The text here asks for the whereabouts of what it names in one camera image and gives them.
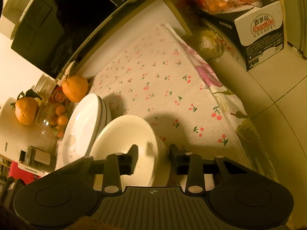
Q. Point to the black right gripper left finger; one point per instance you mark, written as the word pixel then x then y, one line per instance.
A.
pixel 113 167

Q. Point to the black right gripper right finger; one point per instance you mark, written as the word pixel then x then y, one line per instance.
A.
pixel 193 166

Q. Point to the cream large bowl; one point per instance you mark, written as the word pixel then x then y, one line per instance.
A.
pixel 118 136

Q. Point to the plain white plate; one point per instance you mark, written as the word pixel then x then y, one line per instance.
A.
pixel 82 129

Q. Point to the white small bowl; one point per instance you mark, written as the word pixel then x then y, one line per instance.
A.
pixel 162 169

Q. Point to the blue patterned plate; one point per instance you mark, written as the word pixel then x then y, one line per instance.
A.
pixel 106 115
pixel 100 124

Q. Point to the white kitchen appliance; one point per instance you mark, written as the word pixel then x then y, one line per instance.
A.
pixel 17 137

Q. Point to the glass jar of kumquats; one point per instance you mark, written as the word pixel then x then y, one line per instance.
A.
pixel 53 119

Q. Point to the dark jar with metal lid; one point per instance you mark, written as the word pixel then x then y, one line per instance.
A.
pixel 36 156

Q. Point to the orange citrus on table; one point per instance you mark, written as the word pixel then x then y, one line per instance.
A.
pixel 75 88

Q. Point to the cherry print tablecloth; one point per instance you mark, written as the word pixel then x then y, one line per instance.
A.
pixel 161 79

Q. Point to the orange labelled jar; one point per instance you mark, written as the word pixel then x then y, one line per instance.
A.
pixel 58 96

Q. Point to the orange citrus on jar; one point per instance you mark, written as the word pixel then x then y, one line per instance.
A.
pixel 27 106

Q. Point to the stack of white cups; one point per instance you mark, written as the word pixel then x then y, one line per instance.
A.
pixel 45 85

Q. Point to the black white water carton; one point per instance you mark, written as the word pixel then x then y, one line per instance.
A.
pixel 249 33

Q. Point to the black microwave oven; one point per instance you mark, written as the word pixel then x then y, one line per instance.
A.
pixel 52 31

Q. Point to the beige refrigerator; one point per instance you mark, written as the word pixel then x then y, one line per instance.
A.
pixel 295 11

